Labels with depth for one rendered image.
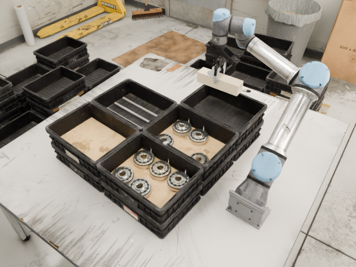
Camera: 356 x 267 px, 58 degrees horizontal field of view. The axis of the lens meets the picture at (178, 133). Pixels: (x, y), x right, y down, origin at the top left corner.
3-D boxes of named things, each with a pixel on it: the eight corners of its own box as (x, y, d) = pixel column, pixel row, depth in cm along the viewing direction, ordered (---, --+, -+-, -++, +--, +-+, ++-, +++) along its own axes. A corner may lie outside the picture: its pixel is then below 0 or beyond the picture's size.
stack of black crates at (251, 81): (269, 104, 309) (276, 72, 286) (256, 120, 291) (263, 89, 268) (232, 90, 326) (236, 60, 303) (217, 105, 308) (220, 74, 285)
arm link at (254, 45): (325, 87, 152) (246, 29, 166) (330, 81, 142) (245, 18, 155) (308, 106, 153) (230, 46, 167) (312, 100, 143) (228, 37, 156)
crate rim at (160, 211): (204, 171, 146) (205, 168, 145) (160, 215, 129) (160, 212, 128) (141, 133, 165) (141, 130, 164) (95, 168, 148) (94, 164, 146)
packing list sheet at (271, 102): (281, 99, 221) (281, 99, 221) (267, 117, 207) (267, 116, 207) (237, 84, 235) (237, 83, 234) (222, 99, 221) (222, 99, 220)
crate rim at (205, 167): (239, 136, 164) (240, 133, 162) (205, 171, 146) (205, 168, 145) (178, 106, 182) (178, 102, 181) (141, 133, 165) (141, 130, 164)
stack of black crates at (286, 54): (286, 83, 334) (297, 42, 303) (274, 99, 314) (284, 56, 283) (249, 71, 352) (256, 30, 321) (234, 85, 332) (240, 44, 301)
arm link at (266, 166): (272, 186, 142) (329, 76, 142) (273, 187, 128) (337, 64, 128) (247, 173, 146) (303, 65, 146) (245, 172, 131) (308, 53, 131)
